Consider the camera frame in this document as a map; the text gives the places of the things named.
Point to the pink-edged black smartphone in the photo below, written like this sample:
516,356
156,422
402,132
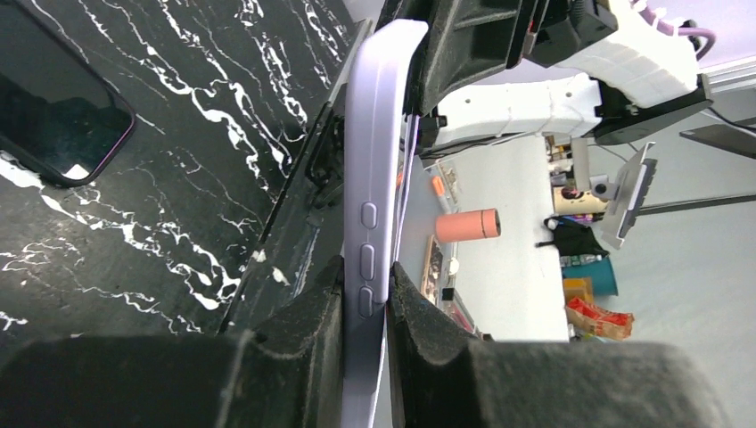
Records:
58,117

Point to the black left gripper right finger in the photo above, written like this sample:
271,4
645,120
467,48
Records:
444,376

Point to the salmon pink cylinder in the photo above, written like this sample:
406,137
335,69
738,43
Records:
468,226

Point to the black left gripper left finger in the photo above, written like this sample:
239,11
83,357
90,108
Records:
285,372

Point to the teal bin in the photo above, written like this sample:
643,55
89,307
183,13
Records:
600,273

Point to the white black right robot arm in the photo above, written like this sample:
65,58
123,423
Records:
633,74

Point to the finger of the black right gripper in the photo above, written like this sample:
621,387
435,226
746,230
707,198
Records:
466,42

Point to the grey monitor on stand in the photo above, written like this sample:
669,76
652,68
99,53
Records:
626,193

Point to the lavender phone case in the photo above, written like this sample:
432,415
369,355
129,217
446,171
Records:
374,108

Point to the orange red bag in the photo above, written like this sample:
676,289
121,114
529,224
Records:
590,318

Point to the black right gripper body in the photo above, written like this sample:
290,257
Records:
568,27

